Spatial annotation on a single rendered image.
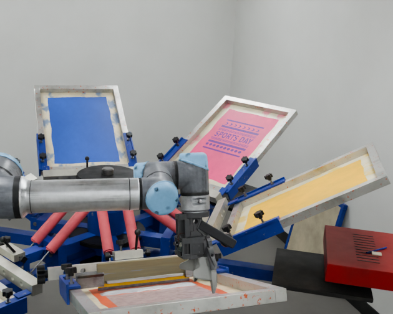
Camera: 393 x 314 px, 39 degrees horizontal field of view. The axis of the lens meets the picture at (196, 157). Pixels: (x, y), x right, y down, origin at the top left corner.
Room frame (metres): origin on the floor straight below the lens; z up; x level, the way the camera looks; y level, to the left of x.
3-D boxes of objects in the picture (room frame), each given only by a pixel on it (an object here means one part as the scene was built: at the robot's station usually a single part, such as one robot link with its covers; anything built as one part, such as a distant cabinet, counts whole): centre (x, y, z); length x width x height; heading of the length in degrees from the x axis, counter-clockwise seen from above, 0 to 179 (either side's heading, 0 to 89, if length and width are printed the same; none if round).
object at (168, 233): (2.68, 0.44, 0.99); 0.82 x 0.79 x 0.12; 20
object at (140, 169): (1.34, 0.10, 1.76); 0.11 x 0.11 x 0.08; 11
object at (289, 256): (2.55, -0.21, 0.91); 1.34 x 0.41 x 0.08; 80
